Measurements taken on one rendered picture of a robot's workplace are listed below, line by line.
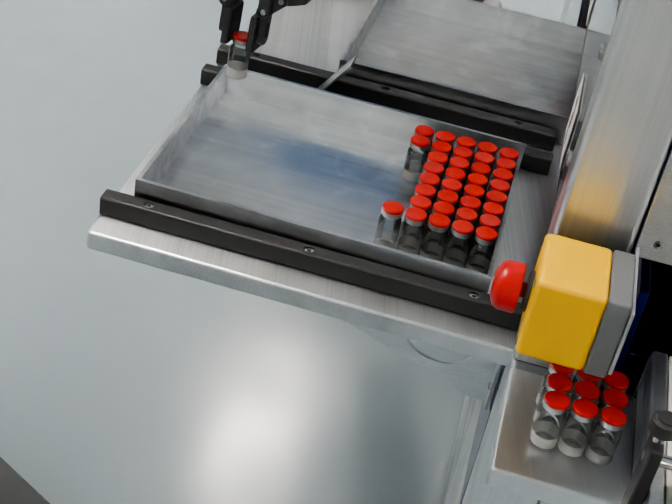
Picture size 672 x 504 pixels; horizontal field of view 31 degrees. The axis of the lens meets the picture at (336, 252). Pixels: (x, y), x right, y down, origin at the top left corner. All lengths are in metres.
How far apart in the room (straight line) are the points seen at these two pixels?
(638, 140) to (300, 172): 0.42
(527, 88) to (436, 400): 0.97
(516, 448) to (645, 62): 0.32
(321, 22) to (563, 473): 0.78
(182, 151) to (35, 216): 1.44
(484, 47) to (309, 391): 0.93
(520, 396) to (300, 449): 1.18
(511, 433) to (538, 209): 0.35
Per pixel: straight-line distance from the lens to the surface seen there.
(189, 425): 2.19
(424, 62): 1.50
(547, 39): 1.62
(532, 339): 0.93
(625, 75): 0.91
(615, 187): 0.95
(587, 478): 0.98
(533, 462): 0.97
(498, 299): 0.93
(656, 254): 0.99
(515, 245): 1.20
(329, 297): 1.08
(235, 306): 2.46
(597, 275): 0.92
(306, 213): 1.18
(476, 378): 1.22
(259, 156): 1.25
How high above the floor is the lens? 1.54
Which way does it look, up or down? 35 degrees down
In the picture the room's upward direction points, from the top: 11 degrees clockwise
